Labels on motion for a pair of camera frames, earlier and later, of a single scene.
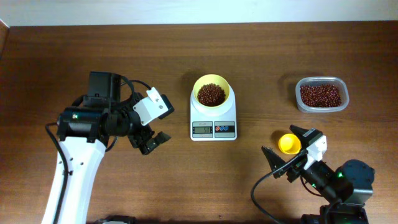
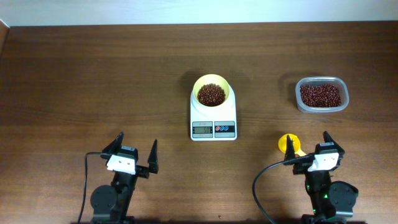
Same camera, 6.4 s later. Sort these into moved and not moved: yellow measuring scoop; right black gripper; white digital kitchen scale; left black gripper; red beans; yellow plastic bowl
Moved: right black gripper; left black gripper
Not moved: yellow measuring scoop; white digital kitchen scale; yellow plastic bowl; red beans
